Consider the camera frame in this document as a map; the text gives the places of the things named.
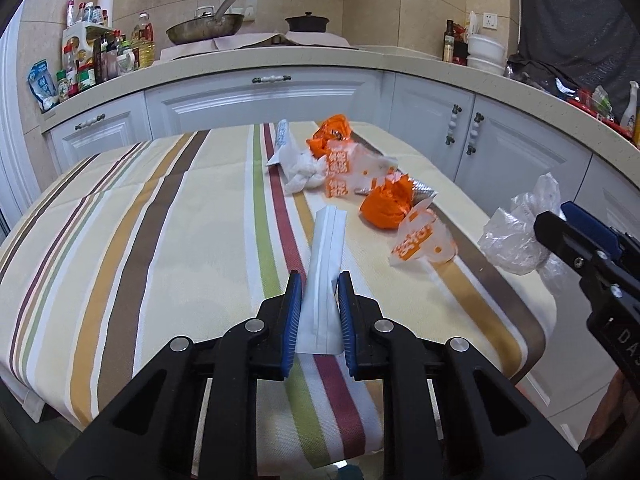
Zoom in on white spice rack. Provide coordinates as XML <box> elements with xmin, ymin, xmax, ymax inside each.
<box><xmin>62</xmin><ymin>22</ymin><xmax>109</xmax><ymax>86</ymax></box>

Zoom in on crumpled orange wrapper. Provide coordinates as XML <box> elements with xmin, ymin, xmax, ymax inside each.
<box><xmin>359</xmin><ymin>176</ymin><xmax>416</xmax><ymax>231</ymax></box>
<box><xmin>306</xmin><ymin>114</ymin><xmax>354</xmax><ymax>158</ymax></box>

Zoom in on black pot with lid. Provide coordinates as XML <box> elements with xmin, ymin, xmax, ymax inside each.
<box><xmin>285</xmin><ymin>11</ymin><xmax>331</xmax><ymax>35</ymax></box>

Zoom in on white bag with orange print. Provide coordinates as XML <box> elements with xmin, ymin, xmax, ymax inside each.
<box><xmin>389</xmin><ymin>199</ymin><xmax>458</xmax><ymax>268</ymax></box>
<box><xmin>324</xmin><ymin>140</ymin><xmax>401</xmax><ymax>201</ymax></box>

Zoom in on dark cloth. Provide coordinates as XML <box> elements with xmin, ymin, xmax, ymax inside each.
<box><xmin>504</xmin><ymin>0</ymin><xmax>640</xmax><ymax>107</ymax></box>

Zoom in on striped tablecloth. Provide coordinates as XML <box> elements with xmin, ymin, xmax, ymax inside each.
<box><xmin>0</xmin><ymin>120</ymin><xmax>558</xmax><ymax>472</ymax></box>

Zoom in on beige stove cover cloth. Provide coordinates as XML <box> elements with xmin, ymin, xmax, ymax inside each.
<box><xmin>160</xmin><ymin>30</ymin><xmax>351</xmax><ymax>59</ymax></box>

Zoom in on cluster of condiment bottles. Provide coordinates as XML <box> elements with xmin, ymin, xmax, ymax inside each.
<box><xmin>55</xmin><ymin>0</ymin><xmax>138</xmax><ymax>104</ymax></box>

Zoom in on stack of white bowls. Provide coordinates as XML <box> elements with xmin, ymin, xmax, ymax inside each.
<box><xmin>466</xmin><ymin>34</ymin><xmax>507</xmax><ymax>77</ymax></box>

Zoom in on dark glass bottle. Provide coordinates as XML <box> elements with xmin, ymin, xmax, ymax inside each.
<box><xmin>442</xmin><ymin>19</ymin><xmax>456</xmax><ymax>63</ymax></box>

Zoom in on silver foil wrapper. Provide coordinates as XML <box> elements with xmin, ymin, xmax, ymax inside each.
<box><xmin>406</xmin><ymin>174</ymin><xmax>439</xmax><ymax>202</ymax></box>

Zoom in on blue packet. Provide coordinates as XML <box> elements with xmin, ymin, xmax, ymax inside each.
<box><xmin>27</xmin><ymin>60</ymin><xmax>59</xmax><ymax>114</ymax></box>

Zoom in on crumpled white tissue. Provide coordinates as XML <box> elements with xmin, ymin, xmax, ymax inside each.
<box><xmin>282</xmin><ymin>150</ymin><xmax>328</xmax><ymax>194</ymax></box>

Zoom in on plain white sachet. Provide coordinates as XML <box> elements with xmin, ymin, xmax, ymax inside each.
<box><xmin>295</xmin><ymin>205</ymin><xmax>348</xmax><ymax>357</ymax></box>

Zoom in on clear plastic bag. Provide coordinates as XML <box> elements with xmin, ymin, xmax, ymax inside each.
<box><xmin>477</xmin><ymin>172</ymin><xmax>569</xmax><ymax>296</ymax></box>

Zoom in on red packets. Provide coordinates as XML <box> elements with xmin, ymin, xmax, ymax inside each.
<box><xmin>572</xmin><ymin>86</ymin><xmax>622</xmax><ymax>127</ymax></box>

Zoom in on yellow cooking oil bottle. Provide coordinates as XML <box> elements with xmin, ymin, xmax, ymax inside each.
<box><xmin>132</xmin><ymin>12</ymin><xmax>156</xmax><ymax>69</ymax></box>

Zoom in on person's right forearm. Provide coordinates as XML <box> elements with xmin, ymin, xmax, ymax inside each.
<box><xmin>580</xmin><ymin>367</ymin><xmax>640</xmax><ymax>466</ymax></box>

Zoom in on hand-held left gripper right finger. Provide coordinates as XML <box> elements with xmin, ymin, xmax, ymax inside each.
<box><xmin>336</xmin><ymin>270</ymin><xmax>586</xmax><ymax>480</ymax></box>

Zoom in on steel frying pan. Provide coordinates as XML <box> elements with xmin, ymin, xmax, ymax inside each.
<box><xmin>166</xmin><ymin>0</ymin><xmax>246</xmax><ymax>46</ymax></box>

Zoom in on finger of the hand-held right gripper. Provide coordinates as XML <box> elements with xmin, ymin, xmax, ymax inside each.
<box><xmin>560</xmin><ymin>201</ymin><xmax>632</xmax><ymax>261</ymax></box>
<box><xmin>533</xmin><ymin>211</ymin><xmax>613</xmax><ymax>273</ymax></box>

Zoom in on spray bottle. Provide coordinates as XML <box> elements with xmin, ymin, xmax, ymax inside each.
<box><xmin>620</xmin><ymin>81</ymin><xmax>640</xmax><ymax>133</ymax></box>

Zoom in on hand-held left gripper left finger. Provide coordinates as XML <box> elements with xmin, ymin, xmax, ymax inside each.
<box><xmin>54</xmin><ymin>270</ymin><xmax>304</xmax><ymax>480</ymax></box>

